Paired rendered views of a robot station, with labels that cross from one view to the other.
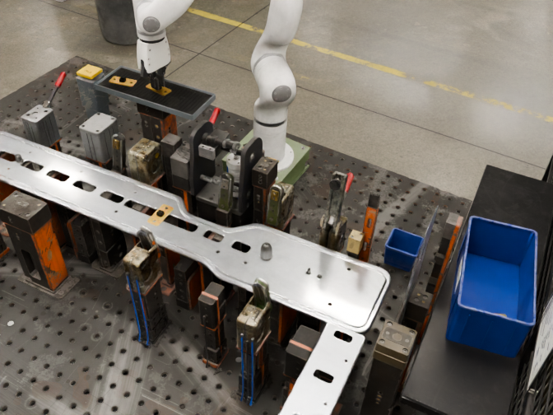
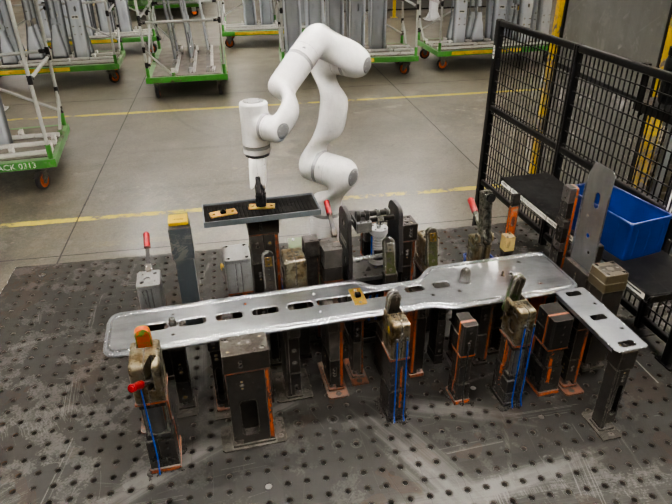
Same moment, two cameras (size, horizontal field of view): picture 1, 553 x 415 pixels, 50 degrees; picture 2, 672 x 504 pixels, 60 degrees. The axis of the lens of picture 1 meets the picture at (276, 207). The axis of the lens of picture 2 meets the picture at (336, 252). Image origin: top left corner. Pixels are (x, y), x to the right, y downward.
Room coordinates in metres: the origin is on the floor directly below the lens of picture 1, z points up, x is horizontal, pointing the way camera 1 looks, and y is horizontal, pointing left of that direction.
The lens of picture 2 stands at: (0.14, 1.26, 1.97)
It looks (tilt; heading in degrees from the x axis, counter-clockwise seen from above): 30 degrees down; 322
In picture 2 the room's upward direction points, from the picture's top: 1 degrees counter-clockwise
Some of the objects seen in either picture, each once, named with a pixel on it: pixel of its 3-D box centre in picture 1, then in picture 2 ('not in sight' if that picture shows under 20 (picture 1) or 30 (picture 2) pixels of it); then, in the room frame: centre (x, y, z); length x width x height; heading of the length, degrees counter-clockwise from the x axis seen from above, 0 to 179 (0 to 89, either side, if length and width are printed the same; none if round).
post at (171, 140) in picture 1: (177, 187); (312, 290); (1.46, 0.33, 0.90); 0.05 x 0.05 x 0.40; 65
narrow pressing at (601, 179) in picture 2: (416, 268); (591, 218); (0.91, -0.33, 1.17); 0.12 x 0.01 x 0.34; 155
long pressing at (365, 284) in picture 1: (153, 215); (351, 300); (1.23, 0.35, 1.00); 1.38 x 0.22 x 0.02; 65
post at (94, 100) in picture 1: (101, 129); (188, 282); (1.73, 0.64, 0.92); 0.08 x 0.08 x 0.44; 65
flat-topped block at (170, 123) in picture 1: (162, 149); (266, 271); (1.62, 0.40, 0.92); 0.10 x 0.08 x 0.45; 65
